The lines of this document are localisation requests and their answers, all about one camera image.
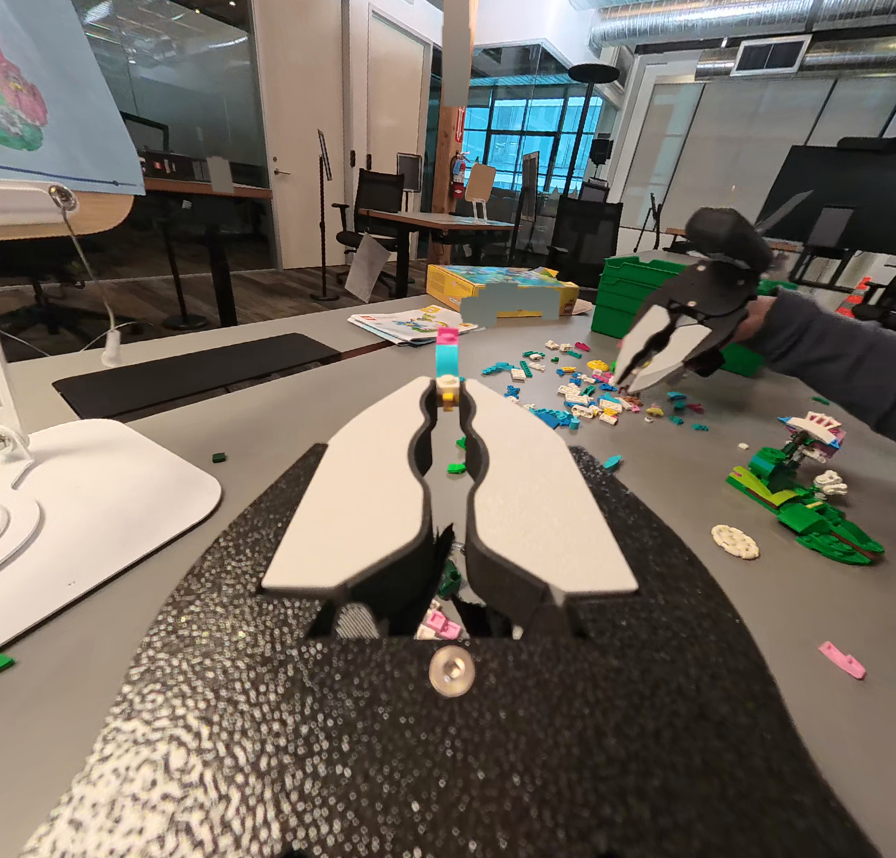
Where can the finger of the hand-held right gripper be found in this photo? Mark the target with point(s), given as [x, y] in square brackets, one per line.
[644, 333]
[682, 350]

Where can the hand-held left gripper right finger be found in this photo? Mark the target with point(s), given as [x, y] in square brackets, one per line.
[553, 508]

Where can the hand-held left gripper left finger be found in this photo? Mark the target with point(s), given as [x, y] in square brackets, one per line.
[350, 501]

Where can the pile of lego pieces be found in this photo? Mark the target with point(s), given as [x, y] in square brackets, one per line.
[581, 399]

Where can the small pink teal lego assembly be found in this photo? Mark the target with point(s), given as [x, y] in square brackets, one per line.
[448, 361]

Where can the person's right forearm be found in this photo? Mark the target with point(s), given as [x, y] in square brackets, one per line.
[833, 361]

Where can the dark green lego leaf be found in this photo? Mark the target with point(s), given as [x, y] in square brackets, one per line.
[448, 579]

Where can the pink lego plate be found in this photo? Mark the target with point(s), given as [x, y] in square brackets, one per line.
[441, 623]

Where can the yellow lego box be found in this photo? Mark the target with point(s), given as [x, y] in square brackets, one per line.
[490, 284]

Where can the white round lego plate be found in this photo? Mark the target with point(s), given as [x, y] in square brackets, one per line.
[735, 542]

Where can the lego instruction booklet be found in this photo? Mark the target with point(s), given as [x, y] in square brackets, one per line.
[406, 325]

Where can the white lego flower piece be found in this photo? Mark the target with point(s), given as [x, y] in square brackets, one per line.
[831, 483]

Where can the green lego plant model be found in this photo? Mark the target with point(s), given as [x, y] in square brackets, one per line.
[805, 508]

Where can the pink lego wedge piece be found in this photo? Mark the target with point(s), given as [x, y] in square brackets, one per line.
[840, 658]

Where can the person's right hand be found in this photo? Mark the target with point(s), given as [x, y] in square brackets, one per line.
[754, 319]

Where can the green plastic bin stack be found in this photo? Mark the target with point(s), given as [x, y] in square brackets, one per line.
[616, 291]

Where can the black chair back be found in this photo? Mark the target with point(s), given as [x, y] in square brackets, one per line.
[588, 235]

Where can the black display screen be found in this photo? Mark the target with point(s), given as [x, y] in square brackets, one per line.
[826, 179]

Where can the black speaker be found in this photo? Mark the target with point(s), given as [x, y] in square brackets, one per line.
[602, 151]

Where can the black desk mat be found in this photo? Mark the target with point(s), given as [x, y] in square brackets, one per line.
[189, 375]

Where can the wooden board on clear stand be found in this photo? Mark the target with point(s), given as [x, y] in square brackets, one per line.
[480, 185]

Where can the white paper sheet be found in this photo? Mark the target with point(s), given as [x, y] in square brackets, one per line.
[369, 270]

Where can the white air vent grille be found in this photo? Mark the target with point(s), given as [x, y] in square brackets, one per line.
[770, 55]

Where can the red fire extinguisher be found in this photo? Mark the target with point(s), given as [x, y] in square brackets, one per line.
[459, 172]

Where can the white stand base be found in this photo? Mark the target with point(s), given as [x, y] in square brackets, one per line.
[105, 508]

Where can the black floor lamp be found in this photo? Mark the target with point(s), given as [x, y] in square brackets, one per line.
[593, 74]

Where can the small desk monitor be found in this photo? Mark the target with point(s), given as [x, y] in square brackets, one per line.
[409, 172]

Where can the black pole stand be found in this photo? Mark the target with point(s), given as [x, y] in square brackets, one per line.
[324, 214]

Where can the black office chair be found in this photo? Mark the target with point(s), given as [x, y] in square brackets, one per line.
[378, 200]

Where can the long wooden desk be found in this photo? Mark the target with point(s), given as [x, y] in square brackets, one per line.
[210, 187]

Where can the white door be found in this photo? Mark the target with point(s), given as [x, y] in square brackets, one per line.
[311, 137]

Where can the wooden board holder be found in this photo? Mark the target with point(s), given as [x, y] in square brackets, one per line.
[84, 215]

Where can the printed instruction sheet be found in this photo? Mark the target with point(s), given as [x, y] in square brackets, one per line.
[56, 67]

